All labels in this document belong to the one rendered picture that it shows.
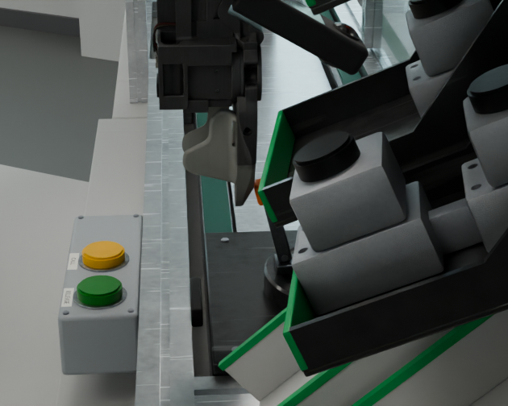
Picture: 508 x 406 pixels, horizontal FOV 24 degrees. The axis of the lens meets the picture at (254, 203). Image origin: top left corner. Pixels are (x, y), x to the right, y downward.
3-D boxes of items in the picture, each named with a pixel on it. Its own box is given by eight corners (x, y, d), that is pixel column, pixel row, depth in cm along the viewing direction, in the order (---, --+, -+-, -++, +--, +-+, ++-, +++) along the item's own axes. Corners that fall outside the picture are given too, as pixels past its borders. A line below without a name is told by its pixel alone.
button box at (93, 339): (61, 376, 103) (56, 315, 101) (77, 267, 122) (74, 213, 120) (141, 374, 104) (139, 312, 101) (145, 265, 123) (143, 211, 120)
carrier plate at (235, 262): (212, 386, 93) (212, 362, 92) (203, 250, 115) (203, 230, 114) (510, 374, 94) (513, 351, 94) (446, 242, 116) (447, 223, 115)
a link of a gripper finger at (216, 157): (183, 205, 100) (181, 102, 96) (253, 203, 100) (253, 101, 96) (184, 221, 97) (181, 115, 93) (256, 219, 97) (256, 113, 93)
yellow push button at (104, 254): (81, 279, 109) (80, 259, 108) (84, 258, 113) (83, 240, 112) (124, 277, 109) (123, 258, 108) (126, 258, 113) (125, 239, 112)
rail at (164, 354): (139, 521, 92) (134, 403, 87) (151, 124, 173) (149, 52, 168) (210, 518, 92) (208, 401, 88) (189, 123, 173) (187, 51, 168)
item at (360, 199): (316, 318, 54) (252, 190, 52) (321, 274, 58) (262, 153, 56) (489, 258, 52) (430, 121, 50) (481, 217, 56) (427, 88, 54)
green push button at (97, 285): (76, 316, 103) (74, 296, 102) (79, 294, 106) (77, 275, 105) (122, 314, 103) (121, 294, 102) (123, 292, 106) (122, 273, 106)
